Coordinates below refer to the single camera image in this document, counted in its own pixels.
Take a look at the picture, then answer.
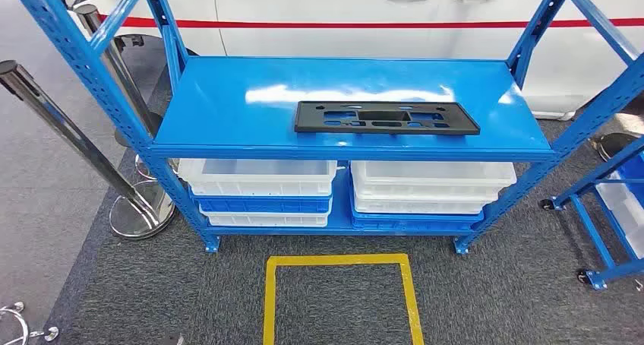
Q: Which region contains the chrome stanchion post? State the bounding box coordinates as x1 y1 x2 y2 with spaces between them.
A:
0 59 176 240
74 4 179 182

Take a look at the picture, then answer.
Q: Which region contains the long black plastic part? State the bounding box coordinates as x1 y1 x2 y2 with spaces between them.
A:
293 100 481 136

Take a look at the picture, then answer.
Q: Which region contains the white car with red stripe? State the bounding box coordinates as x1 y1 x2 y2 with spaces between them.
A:
65 0 644 122

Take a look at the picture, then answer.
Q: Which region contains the blue metal shelf rack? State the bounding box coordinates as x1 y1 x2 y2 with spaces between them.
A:
7 0 644 255

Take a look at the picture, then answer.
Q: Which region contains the blue wheeled rack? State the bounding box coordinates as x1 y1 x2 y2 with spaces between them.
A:
539 136 644 291

